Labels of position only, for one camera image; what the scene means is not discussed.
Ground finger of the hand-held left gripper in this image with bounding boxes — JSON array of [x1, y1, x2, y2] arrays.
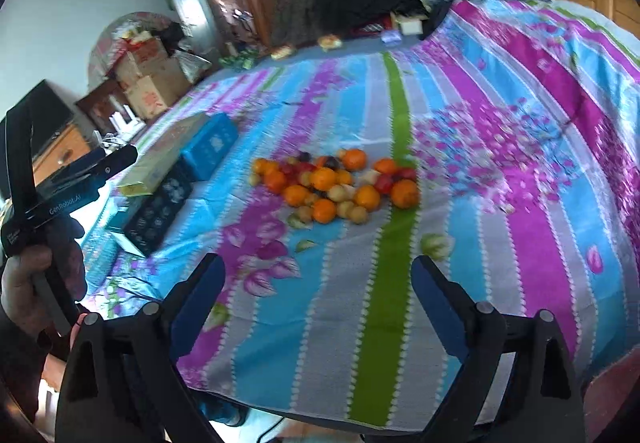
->
[[35, 149, 107, 198], [84, 144, 139, 184]]

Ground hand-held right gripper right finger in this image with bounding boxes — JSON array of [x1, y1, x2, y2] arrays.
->
[[411, 254, 586, 443]]

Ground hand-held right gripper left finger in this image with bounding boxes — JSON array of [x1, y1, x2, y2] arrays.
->
[[55, 253, 227, 443]]

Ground pile of oranges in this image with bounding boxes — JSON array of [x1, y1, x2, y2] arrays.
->
[[251, 148, 421, 225]]

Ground person's left hand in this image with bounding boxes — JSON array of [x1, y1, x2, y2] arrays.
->
[[0, 223, 87, 338]]

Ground wooden cabinet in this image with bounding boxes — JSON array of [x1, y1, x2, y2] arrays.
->
[[32, 128, 95, 184]]

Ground yellow-green flat box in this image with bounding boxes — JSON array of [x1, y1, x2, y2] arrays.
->
[[117, 113, 211, 198]]

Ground teal small box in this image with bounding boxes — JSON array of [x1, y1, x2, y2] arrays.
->
[[102, 200, 131, 234]]

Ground black television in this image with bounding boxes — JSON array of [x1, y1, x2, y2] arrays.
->
[[0, 80, 76, 164]]

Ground black patterned box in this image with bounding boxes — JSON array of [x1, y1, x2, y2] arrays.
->
[[122, 160, 196, 258]]

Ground large brown cardboard box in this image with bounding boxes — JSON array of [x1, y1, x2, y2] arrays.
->
[[122, 58, 193, 121]]

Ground blue cardboard box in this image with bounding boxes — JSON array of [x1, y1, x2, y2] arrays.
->
[[180, 112, 240, 181]]

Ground floral striped bedsheet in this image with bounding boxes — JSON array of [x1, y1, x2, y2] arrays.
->
[[82, 0, 640, 429]]

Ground cardboard box with red print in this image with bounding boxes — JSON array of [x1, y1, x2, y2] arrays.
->
[[127, 38, 168, 74]]

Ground silver foil bag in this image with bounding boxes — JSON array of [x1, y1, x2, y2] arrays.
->
[[175, 50, 213, 84]]

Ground round floral table top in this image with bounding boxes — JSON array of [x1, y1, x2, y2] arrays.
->
[[87, 12, 173, 88]]

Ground black bag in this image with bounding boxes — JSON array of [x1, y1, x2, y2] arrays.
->
[[160, 22, 187, 54]]

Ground green packets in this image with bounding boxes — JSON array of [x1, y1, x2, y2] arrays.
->
[[220, 49, 261, 71]]

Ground brown woven blanket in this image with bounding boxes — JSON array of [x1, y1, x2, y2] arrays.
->
[[272, 0, 326, 48]]

